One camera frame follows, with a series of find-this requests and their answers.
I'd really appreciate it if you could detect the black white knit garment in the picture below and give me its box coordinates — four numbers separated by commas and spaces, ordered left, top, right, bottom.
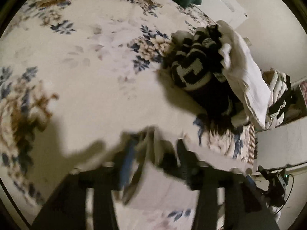
165, 24, 245, 135

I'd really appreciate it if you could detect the white folded garment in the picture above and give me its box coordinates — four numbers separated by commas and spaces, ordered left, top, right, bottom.
217, 20, 271, 129

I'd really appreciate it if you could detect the striped white black garment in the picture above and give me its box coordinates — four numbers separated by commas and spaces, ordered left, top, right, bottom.
262, 68, 291, 130

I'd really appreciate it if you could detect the beige small garment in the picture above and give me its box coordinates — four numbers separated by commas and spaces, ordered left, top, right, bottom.
115, 126, 256, 210

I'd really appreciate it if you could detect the white cabinet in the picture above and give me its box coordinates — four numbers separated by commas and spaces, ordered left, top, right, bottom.
254, 117, 306, 170

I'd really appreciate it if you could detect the black cable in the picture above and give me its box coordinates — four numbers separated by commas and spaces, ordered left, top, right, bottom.
273, 173, 295, 215

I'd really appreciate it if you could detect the white gloved right hand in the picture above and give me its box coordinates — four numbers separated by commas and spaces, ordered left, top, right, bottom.
266, 202, 283, 223

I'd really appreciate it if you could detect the floral fleece blanket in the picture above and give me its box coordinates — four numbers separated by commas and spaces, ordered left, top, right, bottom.
1, 0, 253, 229

